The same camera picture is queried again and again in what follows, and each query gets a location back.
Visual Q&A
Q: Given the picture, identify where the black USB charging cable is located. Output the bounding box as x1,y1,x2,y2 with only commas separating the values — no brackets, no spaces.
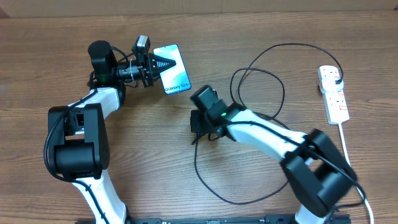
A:
191,42,344,206

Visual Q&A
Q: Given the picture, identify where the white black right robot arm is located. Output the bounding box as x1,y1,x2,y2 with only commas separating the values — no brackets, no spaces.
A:
190,85,358,223

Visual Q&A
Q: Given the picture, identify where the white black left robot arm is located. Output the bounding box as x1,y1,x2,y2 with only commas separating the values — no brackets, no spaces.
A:
43,35,177,223

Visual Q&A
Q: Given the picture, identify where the white charger plug adapter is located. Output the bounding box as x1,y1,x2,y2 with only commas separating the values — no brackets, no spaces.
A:
319,77,344,93

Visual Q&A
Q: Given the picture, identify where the white extension socket strip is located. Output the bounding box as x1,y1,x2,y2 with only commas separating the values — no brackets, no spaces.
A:
317,65,349,124

